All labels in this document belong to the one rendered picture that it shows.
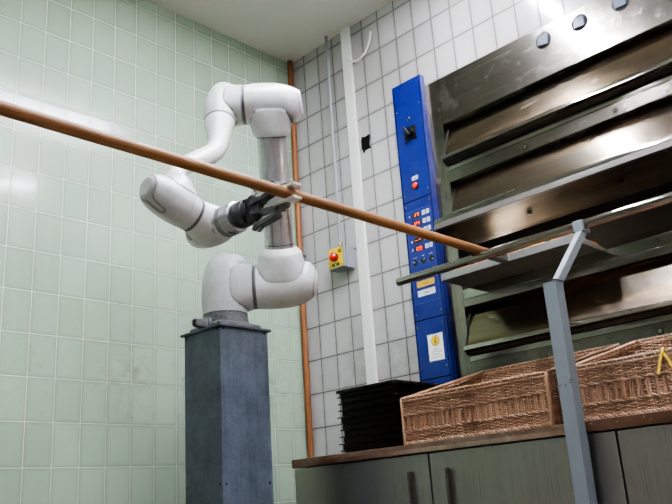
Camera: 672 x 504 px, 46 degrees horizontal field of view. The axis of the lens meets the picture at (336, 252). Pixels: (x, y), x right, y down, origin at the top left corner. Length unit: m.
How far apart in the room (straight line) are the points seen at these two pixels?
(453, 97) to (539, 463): 1.67
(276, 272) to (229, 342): 0.28
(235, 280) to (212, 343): 0.23
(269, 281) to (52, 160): 1.00
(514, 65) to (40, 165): 1.84
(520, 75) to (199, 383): 1.67
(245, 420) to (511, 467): 0.85
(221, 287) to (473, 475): 1.02
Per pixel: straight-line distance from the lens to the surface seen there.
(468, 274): 2.93
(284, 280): 2.69
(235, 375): 2.62
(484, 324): 3.06
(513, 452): 2.32
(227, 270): 2.73
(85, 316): 3.07
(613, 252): 2.83
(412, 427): 2.66
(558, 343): 2.19
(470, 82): 3.36
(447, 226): 3.05
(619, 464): 2.17
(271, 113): 2.66
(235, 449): 2.59
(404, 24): 3.73
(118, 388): 3.09
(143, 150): 1.83
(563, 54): 3.16
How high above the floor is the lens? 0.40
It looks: 18 degrees up
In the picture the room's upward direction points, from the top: 4 degrees counter-clockwise
